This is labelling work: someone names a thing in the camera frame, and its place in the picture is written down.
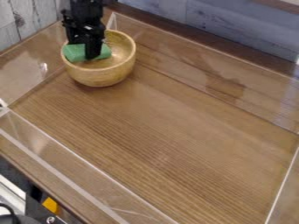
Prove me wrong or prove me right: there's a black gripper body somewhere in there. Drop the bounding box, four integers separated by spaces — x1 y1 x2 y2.
61 0 105 34

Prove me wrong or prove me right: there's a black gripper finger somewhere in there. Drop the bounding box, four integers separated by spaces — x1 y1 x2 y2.
85 31 104 60
65 25 84 45

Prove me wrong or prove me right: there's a green rectangular block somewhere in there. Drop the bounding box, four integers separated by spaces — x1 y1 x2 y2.
61 44 112 63

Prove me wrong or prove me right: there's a brown wooden bowl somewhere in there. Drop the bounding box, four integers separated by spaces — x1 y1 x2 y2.
60 30 136 88

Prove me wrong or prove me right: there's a yellow label tag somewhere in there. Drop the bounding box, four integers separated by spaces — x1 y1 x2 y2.
41 197 60 214

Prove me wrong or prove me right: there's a clear acrylic corner bracket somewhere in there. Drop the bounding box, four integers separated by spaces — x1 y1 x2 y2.
106 13 117 30

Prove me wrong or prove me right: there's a clear acrylic front wall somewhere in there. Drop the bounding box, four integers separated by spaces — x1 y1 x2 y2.
0 99 178 224

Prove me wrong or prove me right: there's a black cable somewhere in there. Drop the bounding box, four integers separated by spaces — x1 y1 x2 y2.
0 202 21 224

